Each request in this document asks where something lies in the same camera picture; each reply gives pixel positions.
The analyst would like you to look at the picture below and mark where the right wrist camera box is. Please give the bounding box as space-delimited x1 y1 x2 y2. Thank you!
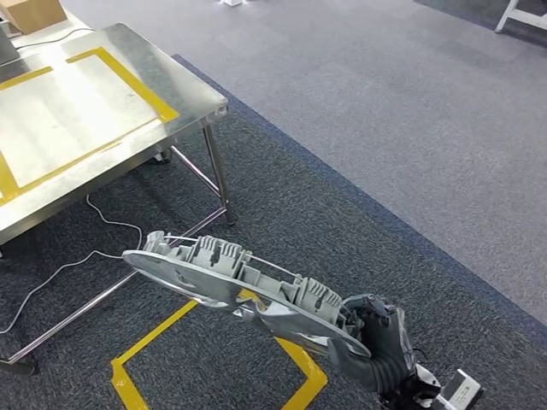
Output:
431 368 484 410

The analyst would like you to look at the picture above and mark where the grey plastic wheel cover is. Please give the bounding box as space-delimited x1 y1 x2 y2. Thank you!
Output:
122 231 372 360

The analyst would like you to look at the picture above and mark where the black laptop cable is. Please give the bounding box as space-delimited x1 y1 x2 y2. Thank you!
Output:
16 26 94 51

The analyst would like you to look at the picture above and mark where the yellow workbench tape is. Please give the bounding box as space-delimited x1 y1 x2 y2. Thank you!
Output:
0 46 179 208

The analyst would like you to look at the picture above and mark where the brown cardboard box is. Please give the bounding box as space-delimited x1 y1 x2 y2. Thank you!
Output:
0 0 69 36

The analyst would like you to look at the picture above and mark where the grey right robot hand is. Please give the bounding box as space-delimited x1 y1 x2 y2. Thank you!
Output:
326 293 417 395

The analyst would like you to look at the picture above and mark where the white table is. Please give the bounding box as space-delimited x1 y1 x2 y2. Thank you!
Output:
0 11 94 63

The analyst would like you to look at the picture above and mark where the steel workbench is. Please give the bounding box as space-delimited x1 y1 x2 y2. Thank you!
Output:
0 22 236 378

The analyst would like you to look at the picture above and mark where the white floor cable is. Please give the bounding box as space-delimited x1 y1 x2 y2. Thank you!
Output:
0 195 144 335

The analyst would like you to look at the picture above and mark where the white furniture frame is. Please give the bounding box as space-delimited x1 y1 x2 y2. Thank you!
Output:
495 0 547 33

